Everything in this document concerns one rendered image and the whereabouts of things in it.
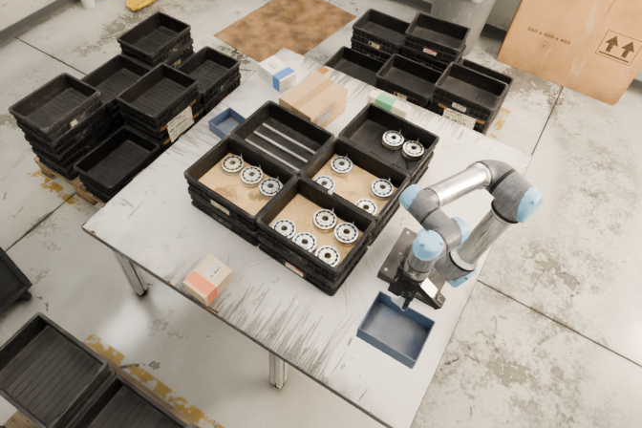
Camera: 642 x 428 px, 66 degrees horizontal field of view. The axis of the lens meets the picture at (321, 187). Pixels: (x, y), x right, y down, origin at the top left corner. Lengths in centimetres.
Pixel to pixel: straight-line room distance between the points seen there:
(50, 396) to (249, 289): 87
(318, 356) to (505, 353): 130
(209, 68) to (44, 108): 105
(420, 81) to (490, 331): 171
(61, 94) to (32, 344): 157
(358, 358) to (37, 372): 130
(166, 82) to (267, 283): 166
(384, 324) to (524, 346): 149
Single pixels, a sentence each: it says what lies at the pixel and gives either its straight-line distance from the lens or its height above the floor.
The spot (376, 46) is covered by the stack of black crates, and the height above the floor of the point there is 40.
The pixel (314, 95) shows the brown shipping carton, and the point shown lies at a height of 86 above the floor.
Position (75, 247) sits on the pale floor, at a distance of 324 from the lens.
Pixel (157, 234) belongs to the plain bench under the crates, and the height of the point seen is 70.
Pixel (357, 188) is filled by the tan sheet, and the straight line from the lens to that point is 224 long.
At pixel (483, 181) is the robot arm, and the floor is 135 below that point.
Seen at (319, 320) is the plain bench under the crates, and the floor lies 70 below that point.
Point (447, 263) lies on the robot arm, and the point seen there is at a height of 95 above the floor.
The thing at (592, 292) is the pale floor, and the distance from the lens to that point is 340.
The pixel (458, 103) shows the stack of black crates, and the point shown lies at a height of 53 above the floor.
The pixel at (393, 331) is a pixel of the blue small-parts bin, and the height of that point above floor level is 107.
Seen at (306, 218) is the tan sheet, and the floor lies 83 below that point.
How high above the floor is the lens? 258
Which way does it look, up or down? 52 degrees down
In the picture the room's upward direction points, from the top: 6 degrees clockwise
